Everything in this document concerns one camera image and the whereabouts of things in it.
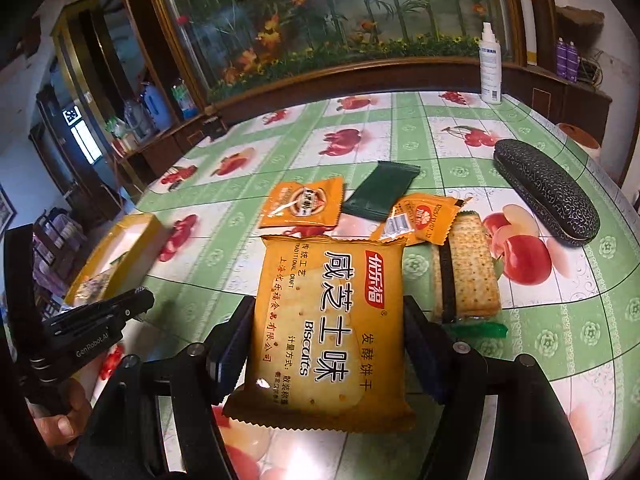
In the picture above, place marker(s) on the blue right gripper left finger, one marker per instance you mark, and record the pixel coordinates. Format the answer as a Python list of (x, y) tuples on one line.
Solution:
[(228, 345)]

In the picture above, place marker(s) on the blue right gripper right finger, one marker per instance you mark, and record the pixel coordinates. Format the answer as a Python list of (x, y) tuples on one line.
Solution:
[(429, 350)]

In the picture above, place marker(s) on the large orange biscuit packet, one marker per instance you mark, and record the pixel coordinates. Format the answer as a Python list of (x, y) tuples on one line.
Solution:
[(327, 350)]

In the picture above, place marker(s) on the orange round-logo snack packet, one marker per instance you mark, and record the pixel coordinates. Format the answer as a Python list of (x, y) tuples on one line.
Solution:
[(303, 205)]

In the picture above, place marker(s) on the dark green snack packet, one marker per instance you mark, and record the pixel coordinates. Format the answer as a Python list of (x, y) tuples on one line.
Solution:
[(381, 189)]

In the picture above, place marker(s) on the clear bag dried snack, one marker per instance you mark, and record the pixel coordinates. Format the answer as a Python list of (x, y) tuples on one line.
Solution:
[(100, 287)]

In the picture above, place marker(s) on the left hand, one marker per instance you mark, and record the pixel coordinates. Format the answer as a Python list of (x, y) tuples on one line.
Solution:
[(61, 432)]

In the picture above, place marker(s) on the cracker pack green wrapper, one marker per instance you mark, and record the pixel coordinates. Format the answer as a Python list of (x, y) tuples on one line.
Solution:
[(465, 278)]

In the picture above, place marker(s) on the wooden chair with cushion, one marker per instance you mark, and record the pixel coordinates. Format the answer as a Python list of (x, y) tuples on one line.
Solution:
[(57, 243)]

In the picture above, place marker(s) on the yellow cardboard tray box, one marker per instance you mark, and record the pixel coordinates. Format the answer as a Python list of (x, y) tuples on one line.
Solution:
[(131, 246)]

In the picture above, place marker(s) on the small orange snack packet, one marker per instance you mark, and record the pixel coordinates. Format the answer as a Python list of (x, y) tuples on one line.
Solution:
[(420, 218)]

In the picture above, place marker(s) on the green fruit pattern tablecloth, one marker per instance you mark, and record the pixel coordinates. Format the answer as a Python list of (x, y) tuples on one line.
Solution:
[(575, 310)]

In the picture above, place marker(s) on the black glasses case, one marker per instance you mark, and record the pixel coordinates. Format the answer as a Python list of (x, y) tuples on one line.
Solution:
[(555, 198)]

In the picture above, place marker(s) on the small black jar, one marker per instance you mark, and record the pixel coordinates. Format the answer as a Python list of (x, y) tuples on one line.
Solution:
[(214, 127)]

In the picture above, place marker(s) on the green white bag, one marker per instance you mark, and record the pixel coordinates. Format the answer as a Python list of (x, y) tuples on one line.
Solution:
[(116, 127)]

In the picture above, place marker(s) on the grey thermos jug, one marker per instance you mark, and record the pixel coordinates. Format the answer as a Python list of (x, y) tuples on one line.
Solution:
[(137, 120)]

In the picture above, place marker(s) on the white orange stool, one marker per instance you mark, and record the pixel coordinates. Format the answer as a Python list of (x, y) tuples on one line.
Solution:
[(585, 140)]

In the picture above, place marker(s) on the blue thermos jug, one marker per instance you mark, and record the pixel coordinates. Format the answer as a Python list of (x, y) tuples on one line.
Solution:
[(157, 107)]

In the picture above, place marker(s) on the white spray bottle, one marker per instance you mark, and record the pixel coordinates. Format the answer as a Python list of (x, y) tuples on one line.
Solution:
[(490, 66)]

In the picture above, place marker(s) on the purple bottle pair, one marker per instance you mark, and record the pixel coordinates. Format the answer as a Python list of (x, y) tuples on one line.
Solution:
[(567, 60)]

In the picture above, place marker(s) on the framed wall painting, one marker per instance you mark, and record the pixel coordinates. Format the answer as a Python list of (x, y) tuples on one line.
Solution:
[(7, 212)]

